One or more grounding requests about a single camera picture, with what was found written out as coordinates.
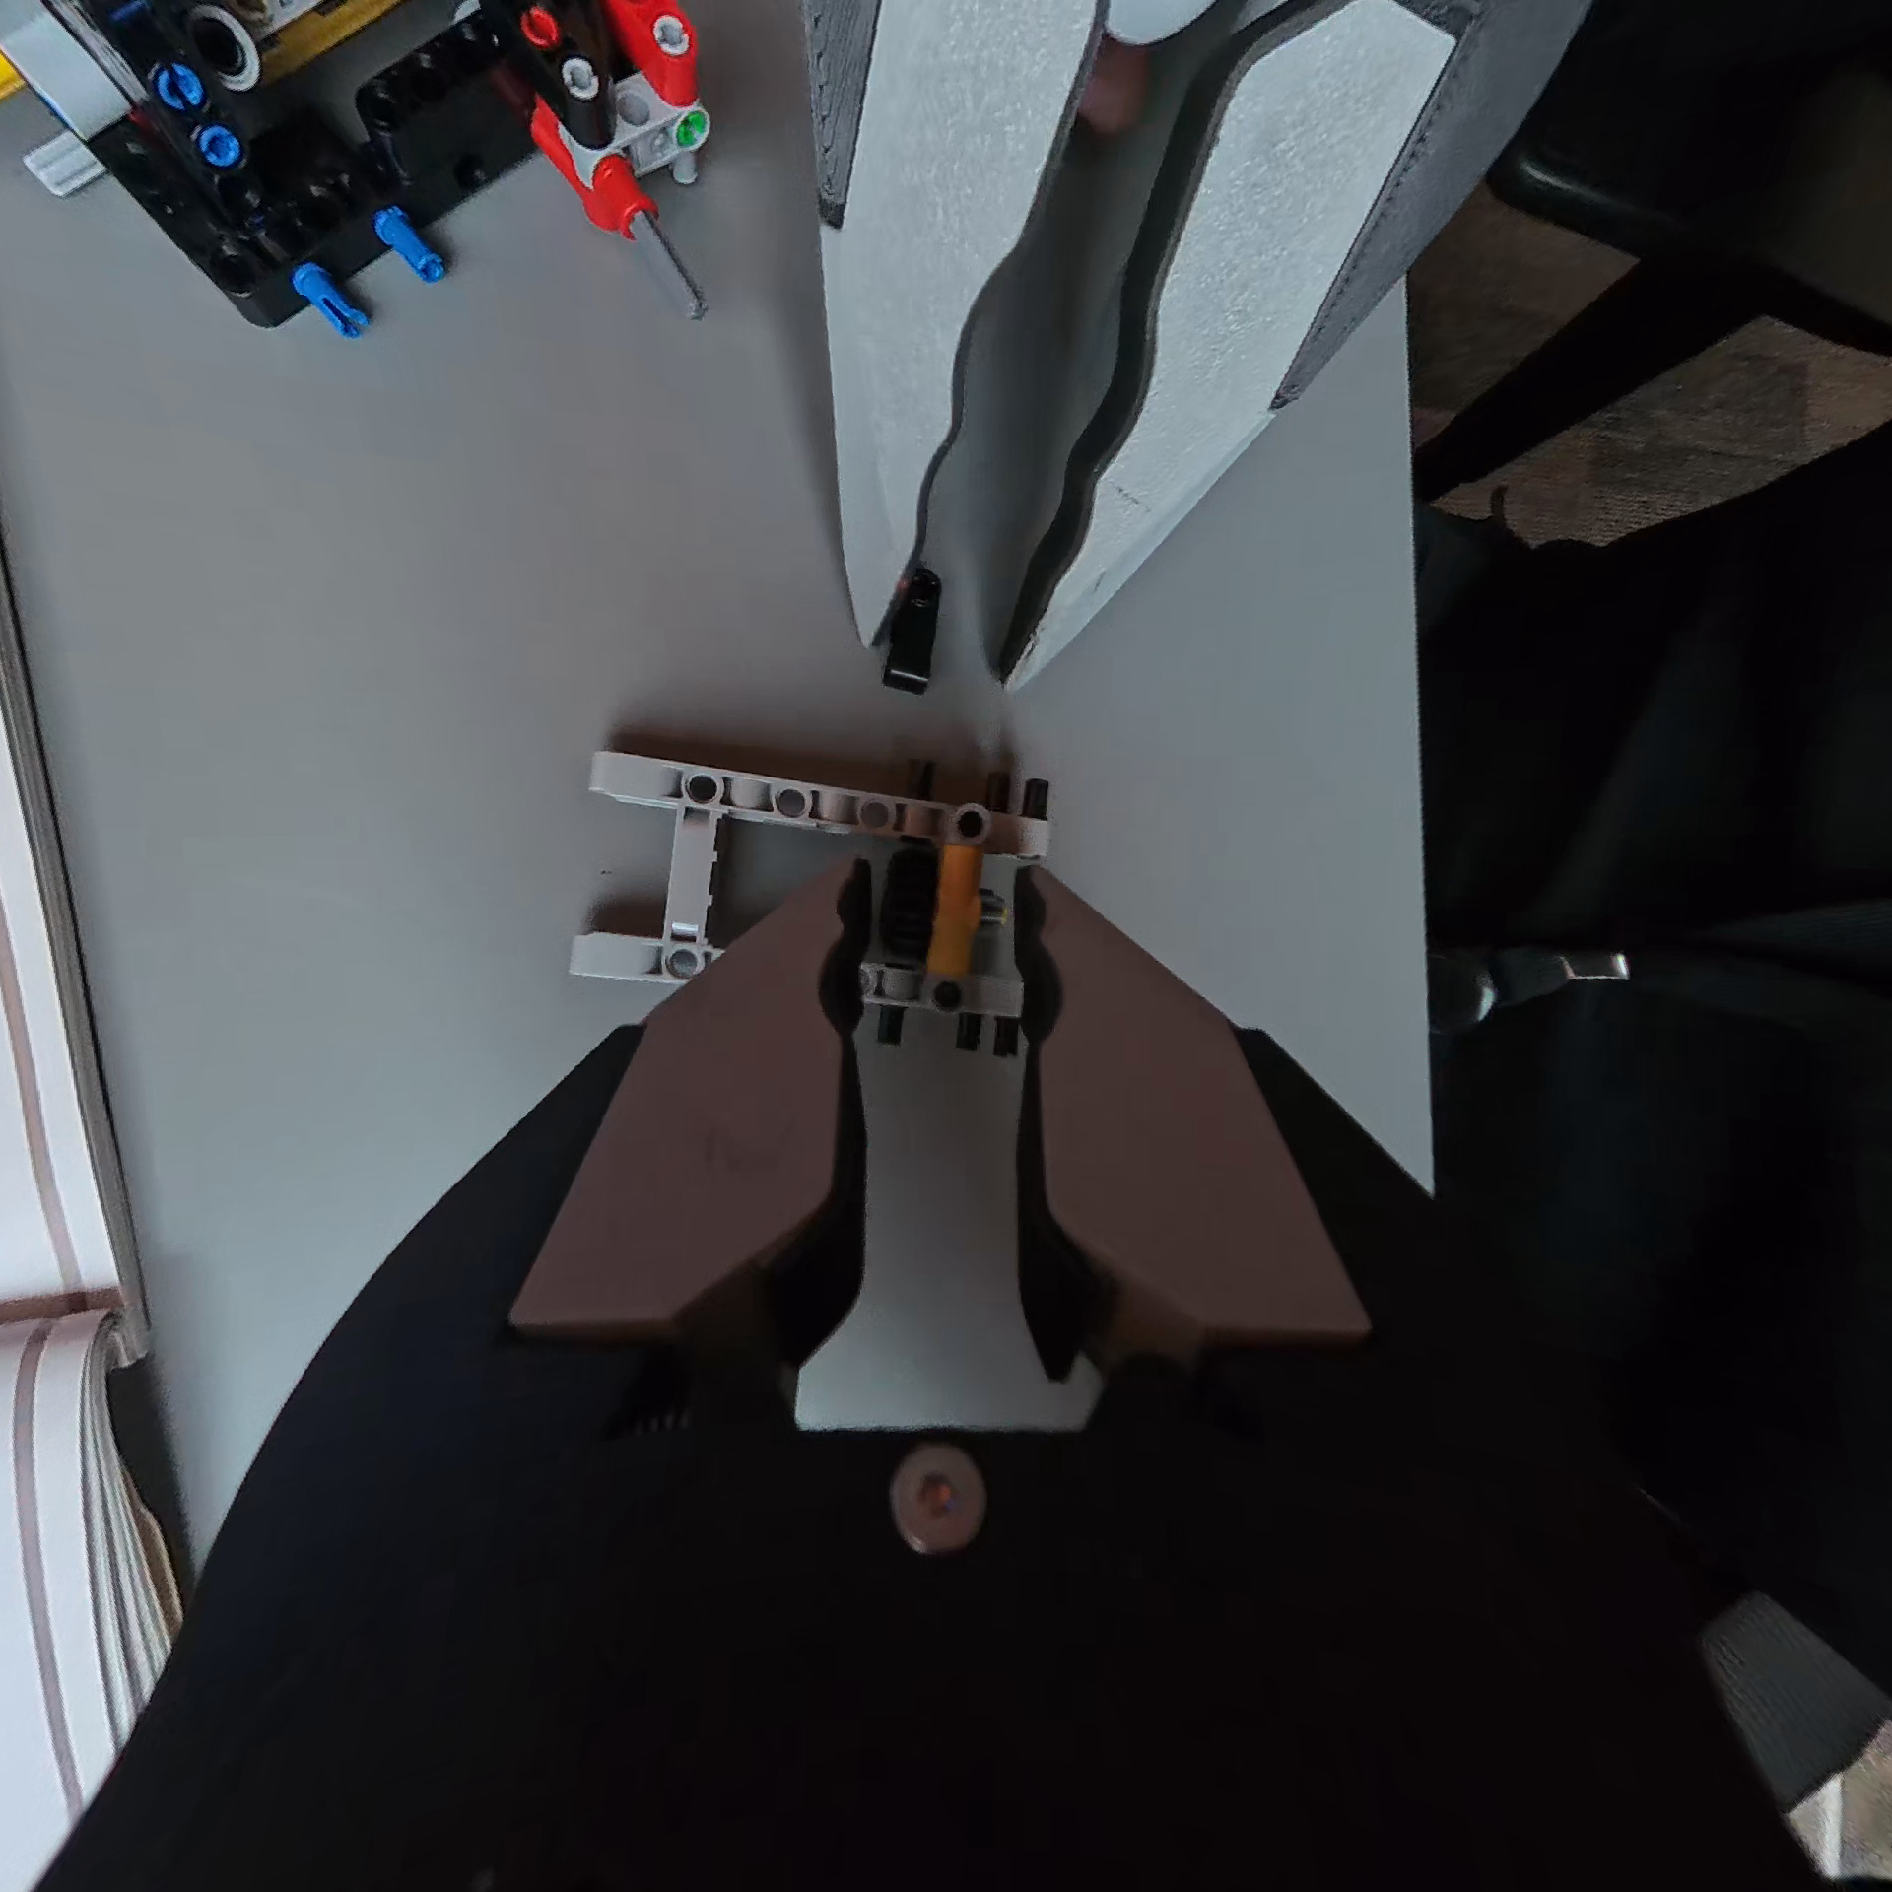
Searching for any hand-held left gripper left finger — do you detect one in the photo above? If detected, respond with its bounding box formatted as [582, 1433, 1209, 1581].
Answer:
[511, 856, 871, 1375]

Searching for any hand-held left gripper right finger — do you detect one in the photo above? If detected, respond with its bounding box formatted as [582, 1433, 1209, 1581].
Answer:
[1014, 860, 1369, 1385]

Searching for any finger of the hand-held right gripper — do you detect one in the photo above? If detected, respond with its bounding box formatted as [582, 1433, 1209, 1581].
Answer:
[803, 0, 1109, 655]
[998, 0, 1598, 694]

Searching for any grey lego frame assembly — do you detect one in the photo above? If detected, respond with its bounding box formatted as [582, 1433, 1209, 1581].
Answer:
[568, 743, 1058, 1055]

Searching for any small black lego connector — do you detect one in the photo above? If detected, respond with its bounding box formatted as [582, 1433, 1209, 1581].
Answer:
[881, 565, 942, 699]

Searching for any partly built lego model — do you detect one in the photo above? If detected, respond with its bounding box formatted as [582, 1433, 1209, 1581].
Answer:
[0, 0, 712, 337]

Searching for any lego instruction booklet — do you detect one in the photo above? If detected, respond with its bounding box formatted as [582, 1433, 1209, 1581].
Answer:
[0, 487, 188, 1892]

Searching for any person's right hand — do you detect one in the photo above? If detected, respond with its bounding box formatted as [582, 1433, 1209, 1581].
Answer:
[1082, 36, 1158, 140]

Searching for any black office chair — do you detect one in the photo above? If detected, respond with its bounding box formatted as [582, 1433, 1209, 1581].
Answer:
[1412, 0, 1892, 505]

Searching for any person's dark clothing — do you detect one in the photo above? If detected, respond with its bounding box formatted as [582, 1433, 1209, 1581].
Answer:
[1412, 445, 1892, 1892]

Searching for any black lanyard badge reel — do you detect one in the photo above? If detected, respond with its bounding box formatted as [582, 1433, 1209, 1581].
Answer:
[1431, 943, 1633, 1034]

